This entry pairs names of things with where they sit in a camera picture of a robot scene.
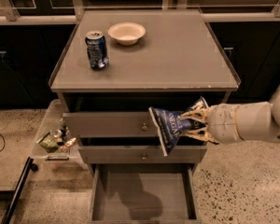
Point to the grey middle drawer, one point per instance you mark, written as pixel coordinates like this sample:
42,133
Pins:
132,154

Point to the grey drawer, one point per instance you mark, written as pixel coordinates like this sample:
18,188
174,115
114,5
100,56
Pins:
143,194
109,124
132,154

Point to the blue soda can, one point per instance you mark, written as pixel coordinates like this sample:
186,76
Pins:
96,50

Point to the grey bottom drawer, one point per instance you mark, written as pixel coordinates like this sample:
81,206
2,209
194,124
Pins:
143,194

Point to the white window frame rail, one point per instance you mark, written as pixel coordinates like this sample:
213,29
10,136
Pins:
37,18

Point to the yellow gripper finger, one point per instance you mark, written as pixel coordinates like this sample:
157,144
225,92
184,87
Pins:
201,115
202,135

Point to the brass drawer knob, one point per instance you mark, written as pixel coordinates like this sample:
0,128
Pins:
144,157
144,127

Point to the brass middle drawer knob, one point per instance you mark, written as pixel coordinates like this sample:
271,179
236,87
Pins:
144,157

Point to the blue chip bag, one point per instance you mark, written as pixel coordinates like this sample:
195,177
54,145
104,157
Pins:
170,126

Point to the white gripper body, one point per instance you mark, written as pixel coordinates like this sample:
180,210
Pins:
222,123

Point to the white paper bowl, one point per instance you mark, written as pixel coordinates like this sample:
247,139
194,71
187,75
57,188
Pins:
126,33

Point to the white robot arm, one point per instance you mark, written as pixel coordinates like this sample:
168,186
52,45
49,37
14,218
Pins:
259,121

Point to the green snack packet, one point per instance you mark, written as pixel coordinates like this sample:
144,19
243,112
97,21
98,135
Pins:
48,143

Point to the grey drawer cabinet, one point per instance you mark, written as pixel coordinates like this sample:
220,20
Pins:
170,67

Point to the black metal floor bar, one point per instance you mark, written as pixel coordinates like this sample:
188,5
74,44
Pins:
16,193

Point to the brass top drawer knob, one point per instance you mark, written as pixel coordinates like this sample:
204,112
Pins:
144,127

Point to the grey top drawer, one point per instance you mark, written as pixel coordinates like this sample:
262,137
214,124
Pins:
109,124

